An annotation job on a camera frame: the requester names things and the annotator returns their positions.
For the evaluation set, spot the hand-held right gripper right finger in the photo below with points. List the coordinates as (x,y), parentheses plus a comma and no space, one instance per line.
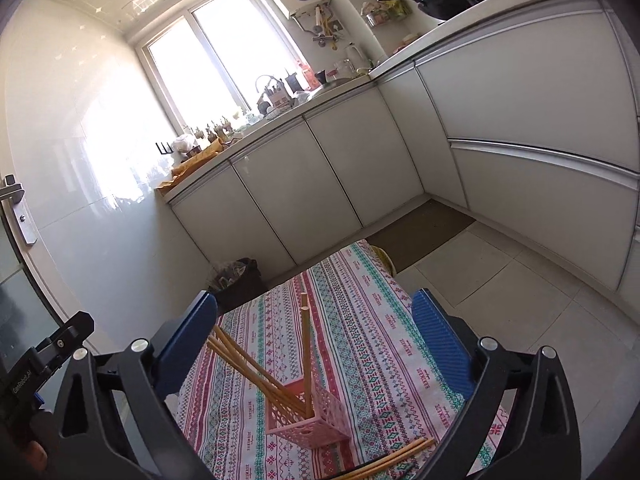
(442,345)

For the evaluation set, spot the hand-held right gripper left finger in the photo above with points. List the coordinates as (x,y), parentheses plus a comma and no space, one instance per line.
(187,342)

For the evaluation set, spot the light bamboo chopstick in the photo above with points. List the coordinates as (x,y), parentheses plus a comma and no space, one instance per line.
(250,383)
(250,357)
(306,350)
(250,372)

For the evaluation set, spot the row of wooden chopsticks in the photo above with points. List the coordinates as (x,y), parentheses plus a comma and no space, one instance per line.
(400,454)

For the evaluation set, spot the pink perforated utensil holder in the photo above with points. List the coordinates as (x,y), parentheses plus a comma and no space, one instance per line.
(312,422)

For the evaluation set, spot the person's left hand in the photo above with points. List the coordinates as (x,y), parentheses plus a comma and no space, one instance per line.
(36,456)

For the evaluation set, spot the dark trash bin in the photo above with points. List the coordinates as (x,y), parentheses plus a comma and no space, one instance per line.
(237,282)

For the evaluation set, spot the frosted glass sliding door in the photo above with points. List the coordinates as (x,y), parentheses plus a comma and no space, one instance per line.
(22,300)

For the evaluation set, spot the striped patterned tablecloth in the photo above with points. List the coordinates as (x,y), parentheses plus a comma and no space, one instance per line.
(360,320)

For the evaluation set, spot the brown floor mat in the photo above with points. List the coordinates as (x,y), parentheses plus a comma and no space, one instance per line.
(420,232)

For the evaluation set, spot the yellow cloth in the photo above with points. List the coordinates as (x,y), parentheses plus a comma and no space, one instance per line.
(195,167)

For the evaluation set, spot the white plastic bag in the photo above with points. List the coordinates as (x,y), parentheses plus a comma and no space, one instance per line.
(183,143)

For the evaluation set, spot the white kitchen base cabinets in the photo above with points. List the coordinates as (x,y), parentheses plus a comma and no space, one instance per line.
(525,110)

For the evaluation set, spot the seasoning bottle caddy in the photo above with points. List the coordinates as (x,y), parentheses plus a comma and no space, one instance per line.
(274,94)

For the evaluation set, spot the bright kitchen window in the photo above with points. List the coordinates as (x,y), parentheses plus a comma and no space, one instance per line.
(215,60)

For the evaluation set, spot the clear kettle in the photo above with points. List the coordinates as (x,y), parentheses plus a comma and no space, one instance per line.
(356,59)

